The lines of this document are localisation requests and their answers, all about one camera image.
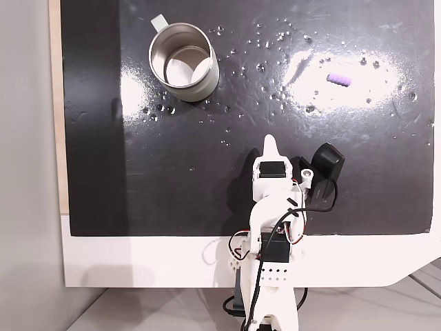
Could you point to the purple pen grip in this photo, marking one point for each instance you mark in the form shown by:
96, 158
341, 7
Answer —
339, 79

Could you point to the stainless steel cup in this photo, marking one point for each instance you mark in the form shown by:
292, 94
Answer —
187, 62

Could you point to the black table mat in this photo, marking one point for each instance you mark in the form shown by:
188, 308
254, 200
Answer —
206, 155

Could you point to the white board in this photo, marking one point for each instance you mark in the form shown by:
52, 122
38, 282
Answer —
138, 258

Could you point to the wooden strip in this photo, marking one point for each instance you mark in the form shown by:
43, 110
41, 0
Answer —
56, 103

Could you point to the black oval camera box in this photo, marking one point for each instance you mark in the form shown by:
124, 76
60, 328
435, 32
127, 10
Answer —
325, 162

